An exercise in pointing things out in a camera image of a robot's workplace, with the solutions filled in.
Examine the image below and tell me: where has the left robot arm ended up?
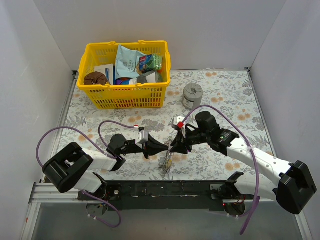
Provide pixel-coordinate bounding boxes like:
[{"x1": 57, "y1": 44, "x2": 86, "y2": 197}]
[{"x1": 42, "y1": 130, "x2": 169, "y2": 200}]

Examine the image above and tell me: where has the light blue chips bag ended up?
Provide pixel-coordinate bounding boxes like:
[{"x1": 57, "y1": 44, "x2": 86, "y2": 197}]
[{"x1": 115, "y1": 44, "x2": 145, "y2": 80}]

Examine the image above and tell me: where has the metal key organiser ring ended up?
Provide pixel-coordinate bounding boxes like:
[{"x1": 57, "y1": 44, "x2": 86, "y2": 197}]
[{"x1": 159, "y1": 136, "x2": 175, "y2": 173}]

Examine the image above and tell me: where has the blue green sponge pack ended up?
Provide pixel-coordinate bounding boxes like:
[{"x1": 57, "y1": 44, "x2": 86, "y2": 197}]
[{"x1": 138, "y1": 54, "x2": 163, "y2": 74}]

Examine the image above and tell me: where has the white blue box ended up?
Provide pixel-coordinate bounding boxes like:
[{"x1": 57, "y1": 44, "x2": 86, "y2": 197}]
[{"x1": 94, "y1": 64, "x2": 115, "y2": 85}]

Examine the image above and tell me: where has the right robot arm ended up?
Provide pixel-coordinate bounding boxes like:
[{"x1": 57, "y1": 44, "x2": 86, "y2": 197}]
[{"x1": 170, "y1": 111, "x2": 317, "y2": 215}]

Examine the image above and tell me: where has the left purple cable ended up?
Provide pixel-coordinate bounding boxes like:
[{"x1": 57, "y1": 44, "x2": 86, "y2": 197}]
[{"x1": 36, "y1": 120, "x2": 141, "y2": 228}]

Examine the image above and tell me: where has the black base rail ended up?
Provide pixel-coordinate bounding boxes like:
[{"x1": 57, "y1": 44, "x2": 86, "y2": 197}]
[{"x1": 94, "y1": 180, "x2": 253, "y2": 211}]

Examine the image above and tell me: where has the yellow plastic shopping basket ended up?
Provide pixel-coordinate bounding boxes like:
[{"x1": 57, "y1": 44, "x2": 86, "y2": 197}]
[{"x1": 77, "y1": 40, "x2": 171, "y2": 110}]

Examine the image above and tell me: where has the purple cable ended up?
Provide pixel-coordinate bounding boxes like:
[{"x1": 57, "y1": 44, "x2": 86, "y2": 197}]
[
  {"x1": 181, "y1": 104, "x2": 262, "y2": 236},
  {"x1": 36, "y1": 120, "x2": 141, "y2": 228}
]

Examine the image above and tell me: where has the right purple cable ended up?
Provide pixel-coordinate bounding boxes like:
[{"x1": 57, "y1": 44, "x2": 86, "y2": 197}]
[{"x1": 181, "y1": 104, "x2": 262, "y2": 236}]

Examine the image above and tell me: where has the brown round pouch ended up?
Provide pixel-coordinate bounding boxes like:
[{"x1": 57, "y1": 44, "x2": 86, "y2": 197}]
[{"x1": 83, "y1": 71, "x2": 109, "y2": 86}]

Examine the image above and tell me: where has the floral table mat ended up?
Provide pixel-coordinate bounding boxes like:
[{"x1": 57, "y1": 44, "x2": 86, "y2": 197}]
[{"x1": 59, "y1": 70, "x2": 274, "y2": 181}]

